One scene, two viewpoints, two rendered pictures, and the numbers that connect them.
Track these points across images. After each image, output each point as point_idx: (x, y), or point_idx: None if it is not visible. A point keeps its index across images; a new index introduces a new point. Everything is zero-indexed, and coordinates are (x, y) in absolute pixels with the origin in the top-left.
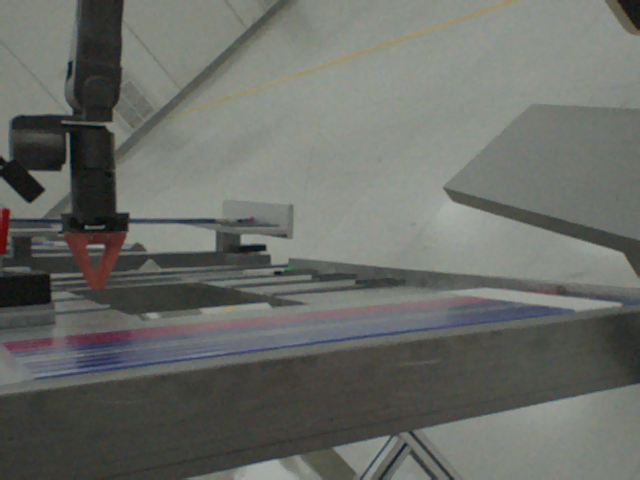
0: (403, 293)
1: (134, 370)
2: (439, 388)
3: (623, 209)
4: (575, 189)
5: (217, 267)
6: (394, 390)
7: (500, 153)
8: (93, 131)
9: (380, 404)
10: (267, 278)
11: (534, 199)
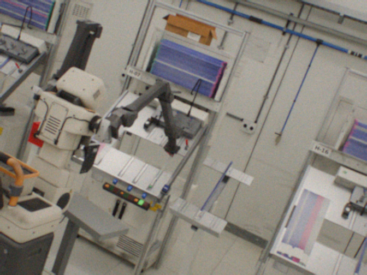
0: (112, 166)
1: (110, 110)
2: None
3: (75, 194)
4: (85, 203)
5: (167, 182)
6: None
7: (109, 225)
8: None
9: None
10: (151, 179)
11: (96, 207)
